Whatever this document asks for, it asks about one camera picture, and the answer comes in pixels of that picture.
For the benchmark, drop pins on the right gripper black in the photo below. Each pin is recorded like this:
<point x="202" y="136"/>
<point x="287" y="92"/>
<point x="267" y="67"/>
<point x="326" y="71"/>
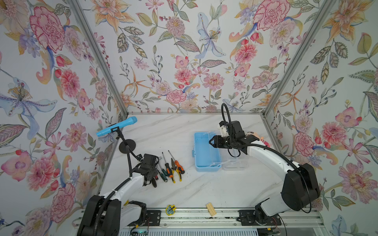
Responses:
<point x="216" y="141"/>

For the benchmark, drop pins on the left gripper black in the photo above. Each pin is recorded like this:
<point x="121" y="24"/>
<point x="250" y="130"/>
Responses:
<point x="155" y="171"/>

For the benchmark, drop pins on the black handled tool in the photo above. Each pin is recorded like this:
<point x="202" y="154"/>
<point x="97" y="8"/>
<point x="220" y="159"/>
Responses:
<point x="154" y="183"/>

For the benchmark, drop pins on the green handled screwdriver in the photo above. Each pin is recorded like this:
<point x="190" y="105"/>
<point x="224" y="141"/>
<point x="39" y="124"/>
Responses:
<point x="162" y="175"/>

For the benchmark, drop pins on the blue plastic tool box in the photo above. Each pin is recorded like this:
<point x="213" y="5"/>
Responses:
<point x="210" y="159"/>

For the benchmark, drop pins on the yellow black pliers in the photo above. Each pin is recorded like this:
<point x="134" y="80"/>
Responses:
<point x="175" y="170"/>

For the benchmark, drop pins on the orange handled screwdriver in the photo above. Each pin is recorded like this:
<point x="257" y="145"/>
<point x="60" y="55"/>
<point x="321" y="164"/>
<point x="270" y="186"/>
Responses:
<point x="178" y="165"/>

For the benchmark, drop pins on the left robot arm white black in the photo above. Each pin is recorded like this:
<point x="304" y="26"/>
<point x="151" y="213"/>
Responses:
<point x="106" y="215"/>

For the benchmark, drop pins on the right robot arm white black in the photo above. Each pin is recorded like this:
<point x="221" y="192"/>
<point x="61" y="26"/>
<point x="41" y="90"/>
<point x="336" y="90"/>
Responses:
<point x="300" y="185"/>

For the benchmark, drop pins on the yellow blue sticker badge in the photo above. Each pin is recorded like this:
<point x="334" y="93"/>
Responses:
<point x="170" y="210"/>

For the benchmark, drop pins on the black microphone stand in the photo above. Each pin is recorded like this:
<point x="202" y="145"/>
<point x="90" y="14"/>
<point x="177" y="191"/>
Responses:
<point x="126" y="146"/>

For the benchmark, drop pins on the cartoon boy plush doll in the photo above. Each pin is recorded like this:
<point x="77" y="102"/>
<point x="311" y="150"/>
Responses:
<point x="260" y="138"/>

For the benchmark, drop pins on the blue toy microphone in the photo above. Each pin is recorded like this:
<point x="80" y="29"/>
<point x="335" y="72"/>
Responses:
<point x="115" y="127"/>

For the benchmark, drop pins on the small wooden block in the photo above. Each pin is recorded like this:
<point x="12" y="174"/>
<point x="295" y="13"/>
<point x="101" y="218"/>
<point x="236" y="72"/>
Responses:
<point x="211" y="209"/>

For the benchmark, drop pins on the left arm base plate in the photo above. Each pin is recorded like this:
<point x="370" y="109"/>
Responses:
<point x="149" y="218"/>

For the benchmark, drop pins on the aluminium front rail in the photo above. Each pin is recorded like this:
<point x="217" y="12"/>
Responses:
<point x="230" y="218"/>

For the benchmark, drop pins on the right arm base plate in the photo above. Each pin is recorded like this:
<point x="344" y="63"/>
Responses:
<point x="249" y="217"/>

